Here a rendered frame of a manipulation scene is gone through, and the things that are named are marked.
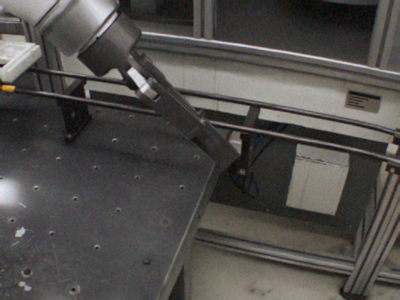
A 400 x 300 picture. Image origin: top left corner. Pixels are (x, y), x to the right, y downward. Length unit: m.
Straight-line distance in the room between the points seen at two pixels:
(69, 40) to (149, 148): 0.65
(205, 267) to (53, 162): 0.80
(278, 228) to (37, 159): 1.05
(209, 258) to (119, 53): 1.30
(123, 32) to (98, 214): 0.54
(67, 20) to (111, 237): 0.54
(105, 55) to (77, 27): 0.04
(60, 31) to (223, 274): 1.32
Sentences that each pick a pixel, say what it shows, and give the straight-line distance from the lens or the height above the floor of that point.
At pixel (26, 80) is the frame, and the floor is 0.59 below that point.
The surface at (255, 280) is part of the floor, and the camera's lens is 1.66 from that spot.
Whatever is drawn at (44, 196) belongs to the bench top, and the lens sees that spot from 1.03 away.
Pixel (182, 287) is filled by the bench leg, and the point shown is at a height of 0.37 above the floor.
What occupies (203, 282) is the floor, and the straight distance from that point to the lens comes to 1.65.
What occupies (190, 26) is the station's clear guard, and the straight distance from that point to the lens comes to 1.09.
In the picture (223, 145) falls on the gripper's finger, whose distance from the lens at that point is 0.57.
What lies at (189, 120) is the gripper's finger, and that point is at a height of 1.08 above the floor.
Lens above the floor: 1.38
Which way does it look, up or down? 40 degrees down
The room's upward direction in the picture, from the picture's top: straight up
